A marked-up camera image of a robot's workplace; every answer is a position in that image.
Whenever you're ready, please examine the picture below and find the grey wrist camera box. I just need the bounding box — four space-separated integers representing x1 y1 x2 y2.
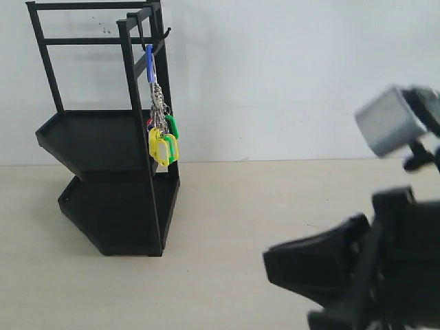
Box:
354 85 439 158

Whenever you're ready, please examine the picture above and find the black two-tier corner rack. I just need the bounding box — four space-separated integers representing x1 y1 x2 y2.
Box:
26 1 180 257

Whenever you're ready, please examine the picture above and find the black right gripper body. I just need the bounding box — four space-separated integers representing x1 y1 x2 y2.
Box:
307 186 439 329

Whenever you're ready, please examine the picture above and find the colourful key tag bunch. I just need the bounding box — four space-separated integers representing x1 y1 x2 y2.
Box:
145 44 179 167

